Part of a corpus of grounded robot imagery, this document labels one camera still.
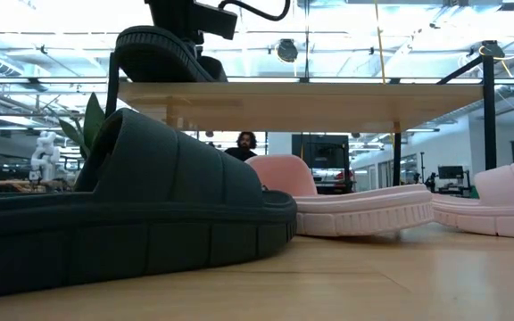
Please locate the person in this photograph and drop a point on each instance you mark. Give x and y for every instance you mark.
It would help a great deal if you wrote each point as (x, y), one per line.
(241, 153)

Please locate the black slide sandal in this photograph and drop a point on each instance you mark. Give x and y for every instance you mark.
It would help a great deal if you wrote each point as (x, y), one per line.
(159, 58)
(150, 223)

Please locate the white humanoid robot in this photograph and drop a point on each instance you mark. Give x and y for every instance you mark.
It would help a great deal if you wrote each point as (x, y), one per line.
(45, 156)

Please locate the black machine enclosure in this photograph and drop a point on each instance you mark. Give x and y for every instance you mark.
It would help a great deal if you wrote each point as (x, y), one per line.
(328, 153)

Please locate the black computer monitor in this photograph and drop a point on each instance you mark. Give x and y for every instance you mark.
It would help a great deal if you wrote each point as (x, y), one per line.
(451, 172)

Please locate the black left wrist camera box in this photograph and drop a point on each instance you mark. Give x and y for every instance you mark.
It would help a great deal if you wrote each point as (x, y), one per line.
(217, 22)

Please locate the round black ceiling fixture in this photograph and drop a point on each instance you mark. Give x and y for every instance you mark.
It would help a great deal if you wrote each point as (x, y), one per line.
(287, 51)

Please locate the pink slide sandal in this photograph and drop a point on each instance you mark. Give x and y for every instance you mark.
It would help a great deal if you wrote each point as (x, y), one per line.
(507, 196)
(364, 209)

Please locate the wooden shelf with black frame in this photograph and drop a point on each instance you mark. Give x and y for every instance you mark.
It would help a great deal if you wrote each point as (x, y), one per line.
(306, 104)

